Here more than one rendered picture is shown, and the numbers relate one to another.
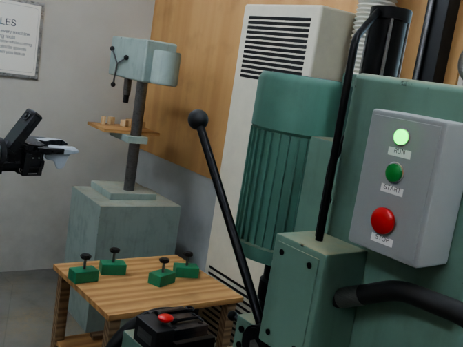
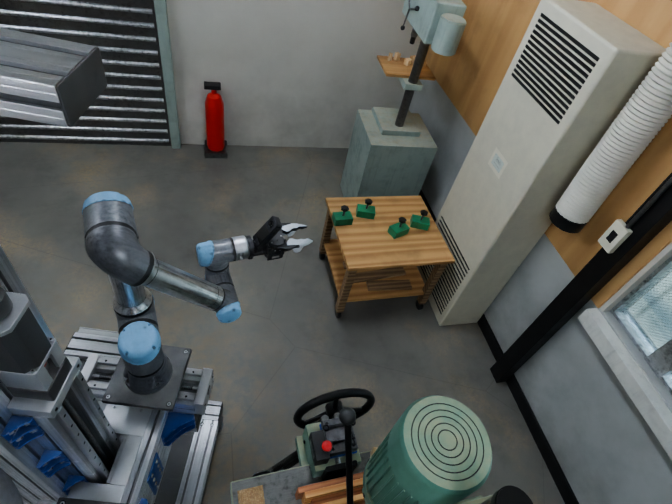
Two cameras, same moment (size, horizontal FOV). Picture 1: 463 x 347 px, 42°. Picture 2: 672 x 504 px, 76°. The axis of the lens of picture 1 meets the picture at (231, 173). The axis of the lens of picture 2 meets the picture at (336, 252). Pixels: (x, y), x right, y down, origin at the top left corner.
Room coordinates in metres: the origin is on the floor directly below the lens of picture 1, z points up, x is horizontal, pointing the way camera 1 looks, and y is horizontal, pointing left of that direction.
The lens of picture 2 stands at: (0.63, 0.08, 2.26)
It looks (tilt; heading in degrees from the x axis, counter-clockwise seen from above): 47 degrees down; 14
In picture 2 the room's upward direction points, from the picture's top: 15 degrees clockwise
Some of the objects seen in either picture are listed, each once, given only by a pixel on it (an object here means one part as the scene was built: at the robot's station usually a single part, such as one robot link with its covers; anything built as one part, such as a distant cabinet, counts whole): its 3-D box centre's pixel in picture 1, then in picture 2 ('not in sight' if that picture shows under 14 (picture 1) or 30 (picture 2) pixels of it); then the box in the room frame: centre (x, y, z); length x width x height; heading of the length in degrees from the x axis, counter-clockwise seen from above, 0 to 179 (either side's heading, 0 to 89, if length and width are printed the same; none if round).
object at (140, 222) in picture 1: (130, 182); (401, 119); (3.34, 0.55, 0.79); 0.62 x 0.48 x 1.58; 35
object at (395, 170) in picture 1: (393, 172); not in sight; (0.67, -0.18, 1.41); 0.02 x 0.01 x 0.02; 39
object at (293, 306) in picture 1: (310, 296); not in sight; (0.76, -0.13, 1.22); 0.09 x 0.08 x 0.15; 39
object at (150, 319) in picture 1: (169, 326); (332, 438); (1.13, 0.07, 0.99); 0.13 x 0.11 x 0.06; 129
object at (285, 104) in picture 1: (296, 169); (420, 465); (1.02, -0.11, 1.35); 0.18 x 0.18 x 0.31
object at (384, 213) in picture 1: (382, 220); not in sight; (0.66, -0.17, 1.36); 0.03 x 0.01 x 0.03; 39
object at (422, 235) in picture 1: (408, 186); not in sight; (0.69, -0.20, 1.40); 0.10 x 0.06 x 0.16; 39
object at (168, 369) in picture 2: not in sight; (146, 366); (1.09, 0.72, 0.87); 0.15 x 0.15 x 0.10
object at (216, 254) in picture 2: not in sight; (215, 252); (1.37, 0.64, 1.21); 0.11 x 0.08 x 0.09; 138
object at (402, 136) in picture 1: (400, 136); not in sight; (0.67, -0.18, 1.45); 0.02 x 0.01 x 0.02; 39
